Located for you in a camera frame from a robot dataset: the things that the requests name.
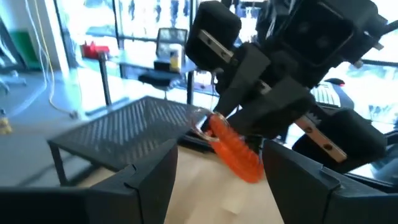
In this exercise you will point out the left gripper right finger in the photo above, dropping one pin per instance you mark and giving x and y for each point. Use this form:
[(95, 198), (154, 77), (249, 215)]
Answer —
[(298, 193)]

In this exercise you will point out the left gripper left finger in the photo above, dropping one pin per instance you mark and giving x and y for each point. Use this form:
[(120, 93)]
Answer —
[(140, 199)]

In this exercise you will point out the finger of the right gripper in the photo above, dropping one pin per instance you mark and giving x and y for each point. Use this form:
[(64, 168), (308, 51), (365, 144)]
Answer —
[(276, 109), (245, 71)]

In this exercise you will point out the red spiral wrist coil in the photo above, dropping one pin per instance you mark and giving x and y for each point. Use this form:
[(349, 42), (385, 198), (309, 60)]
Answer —
[(236, 152)]

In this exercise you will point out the black office chair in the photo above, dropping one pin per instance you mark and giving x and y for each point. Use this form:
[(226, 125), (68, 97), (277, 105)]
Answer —
[(161, 77)]

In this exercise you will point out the white office table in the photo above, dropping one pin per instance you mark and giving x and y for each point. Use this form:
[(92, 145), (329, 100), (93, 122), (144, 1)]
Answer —
[(133, 62)]

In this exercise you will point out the black mesh metal shelf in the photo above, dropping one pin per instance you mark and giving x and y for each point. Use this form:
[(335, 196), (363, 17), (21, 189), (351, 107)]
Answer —
[(130, 130)]

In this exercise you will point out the yellow bottle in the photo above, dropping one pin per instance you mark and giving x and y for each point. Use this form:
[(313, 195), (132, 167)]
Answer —
[(175, 60)]

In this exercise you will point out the red plastic bin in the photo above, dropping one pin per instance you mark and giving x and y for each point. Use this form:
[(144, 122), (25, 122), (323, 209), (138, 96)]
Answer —
[(93, 50)]

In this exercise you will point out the yellow floor object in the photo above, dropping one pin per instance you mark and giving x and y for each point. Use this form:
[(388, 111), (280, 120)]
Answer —
[(3, 126)]

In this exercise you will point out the green board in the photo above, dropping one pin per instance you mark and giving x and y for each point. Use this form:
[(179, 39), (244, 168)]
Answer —
[(25, 49)]

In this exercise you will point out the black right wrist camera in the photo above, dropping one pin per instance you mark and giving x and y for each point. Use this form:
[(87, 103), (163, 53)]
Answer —
[(317, 31)]

